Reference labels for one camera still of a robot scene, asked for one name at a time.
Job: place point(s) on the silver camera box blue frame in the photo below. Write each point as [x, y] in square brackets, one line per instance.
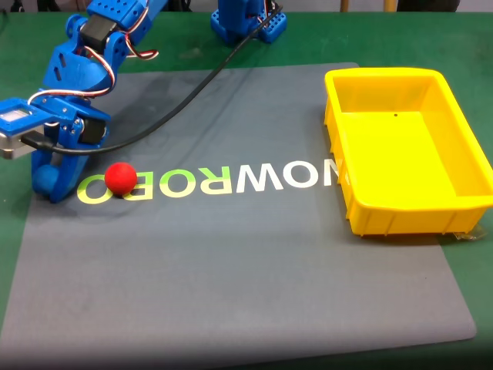
[15, 127]

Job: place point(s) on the wooden furniture leg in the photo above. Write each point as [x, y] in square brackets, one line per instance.
[390, 5]
[344, 5]

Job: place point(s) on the grey mat with lettering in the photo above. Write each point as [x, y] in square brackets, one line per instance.
[231, 270]

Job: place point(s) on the red ball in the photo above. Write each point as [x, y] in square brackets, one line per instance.
[120, 178]

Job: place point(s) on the clear tape piece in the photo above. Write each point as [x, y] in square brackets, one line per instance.
[471, 234]

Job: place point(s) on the yellow plastic bin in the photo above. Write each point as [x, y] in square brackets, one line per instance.
[404, 162]

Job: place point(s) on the blue ball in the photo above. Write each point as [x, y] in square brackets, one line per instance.
[45, 178]

